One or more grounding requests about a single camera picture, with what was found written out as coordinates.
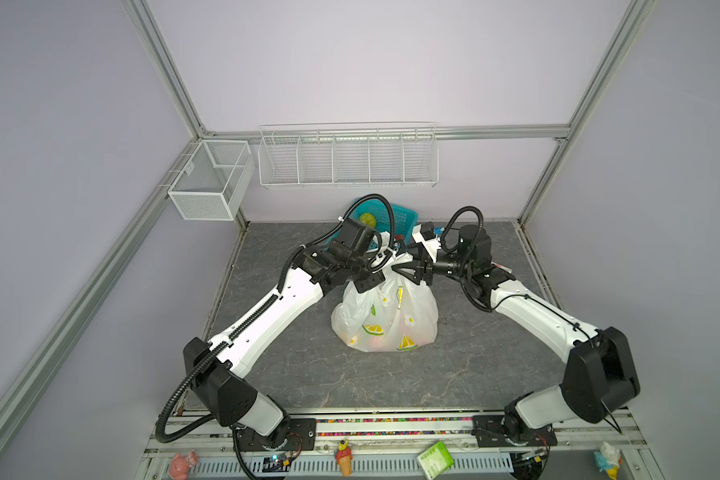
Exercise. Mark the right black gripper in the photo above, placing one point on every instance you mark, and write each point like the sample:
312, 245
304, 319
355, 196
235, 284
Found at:
421, 271

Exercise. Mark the white mesh wall basket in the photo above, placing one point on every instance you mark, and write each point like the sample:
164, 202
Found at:
213, 181

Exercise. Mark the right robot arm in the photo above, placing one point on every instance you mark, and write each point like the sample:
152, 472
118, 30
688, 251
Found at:
600, 376

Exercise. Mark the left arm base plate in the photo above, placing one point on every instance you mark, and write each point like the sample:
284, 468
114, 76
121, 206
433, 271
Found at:
292, 434

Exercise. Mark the toy ice cream cone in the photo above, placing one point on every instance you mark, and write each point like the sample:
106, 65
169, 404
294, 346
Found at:
344, 458

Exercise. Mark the pink toy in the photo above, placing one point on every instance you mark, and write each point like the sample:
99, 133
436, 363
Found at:
181, 465

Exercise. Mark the green white box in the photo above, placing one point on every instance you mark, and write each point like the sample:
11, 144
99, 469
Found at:
435, 460

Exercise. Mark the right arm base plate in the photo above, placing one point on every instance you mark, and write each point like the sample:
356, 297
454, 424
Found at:
506, 430

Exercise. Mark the white wire shelf rack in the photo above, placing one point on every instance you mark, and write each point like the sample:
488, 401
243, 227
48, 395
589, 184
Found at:
348, 155

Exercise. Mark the fake green fruit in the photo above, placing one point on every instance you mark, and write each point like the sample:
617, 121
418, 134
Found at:
368, 219

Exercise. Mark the white plastic bag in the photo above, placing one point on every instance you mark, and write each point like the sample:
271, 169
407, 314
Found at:
398, 315

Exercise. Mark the blue toy ice cream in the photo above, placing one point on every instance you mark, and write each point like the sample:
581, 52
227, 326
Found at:
608, 460

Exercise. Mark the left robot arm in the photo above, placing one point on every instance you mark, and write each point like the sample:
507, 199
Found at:
217, 368

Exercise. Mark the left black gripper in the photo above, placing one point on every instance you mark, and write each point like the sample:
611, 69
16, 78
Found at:
373, 281

